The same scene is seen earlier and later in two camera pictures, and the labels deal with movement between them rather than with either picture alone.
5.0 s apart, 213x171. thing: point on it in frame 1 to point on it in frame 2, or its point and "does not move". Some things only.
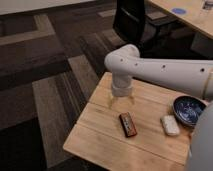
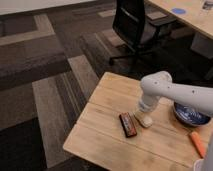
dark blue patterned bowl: [187, 109] does not move
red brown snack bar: [128, 124] does not move
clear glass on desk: [208, 5] does not move
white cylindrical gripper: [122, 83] to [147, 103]
